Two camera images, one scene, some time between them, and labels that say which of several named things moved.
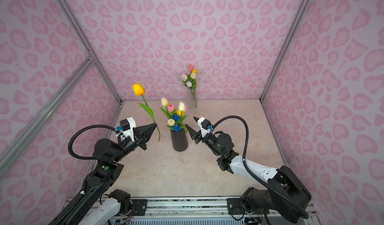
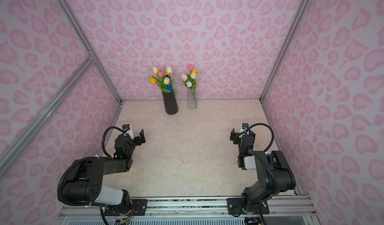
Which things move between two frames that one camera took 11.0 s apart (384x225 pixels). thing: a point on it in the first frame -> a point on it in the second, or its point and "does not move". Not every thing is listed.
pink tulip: (190, 68) does not move
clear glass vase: (192, 95) does not move
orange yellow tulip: (139, 90) -> (153, 80)
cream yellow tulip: (164, 102) -> (155, 70)
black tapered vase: (180, 140) -> (170, 102)
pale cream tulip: (171, 122) -> (166, 80)
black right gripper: (201, 136) -> (239, 136)
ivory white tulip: (181, 106) -> (169, 69)
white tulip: (184, 77) does not move
